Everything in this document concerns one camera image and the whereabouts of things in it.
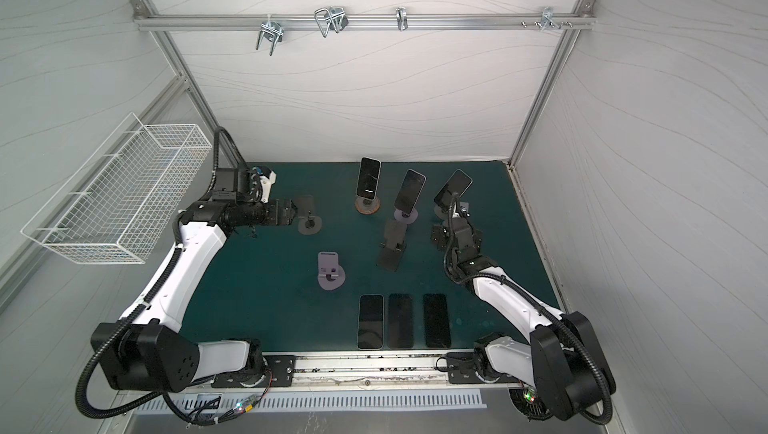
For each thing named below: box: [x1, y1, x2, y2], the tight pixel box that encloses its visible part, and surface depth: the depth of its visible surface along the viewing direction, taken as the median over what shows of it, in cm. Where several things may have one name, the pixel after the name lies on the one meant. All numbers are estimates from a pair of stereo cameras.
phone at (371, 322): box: [357, 294, 385, 350], surface depth 86 cm
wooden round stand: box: [354, 196, 381, 215], surface depth 109 cm
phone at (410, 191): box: [394, 168, 427, 215], surface depth 97 cm
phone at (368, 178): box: [356, 156, 382, 201], surface depth 100 cm
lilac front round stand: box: [317, 251, 346, 291], surface depth 87 cm
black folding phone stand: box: [376, 219, 408, 272], surface depth 92 cm
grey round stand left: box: [295, 194, 322, 235], surface depth 103 cm
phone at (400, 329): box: [387, 293, 414, 349], surface depth 84 cm
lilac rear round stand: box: [394, 208, 419, 225], surface depth 106 cm
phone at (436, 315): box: [423, 293, 451, 348], surface depth 83 cm
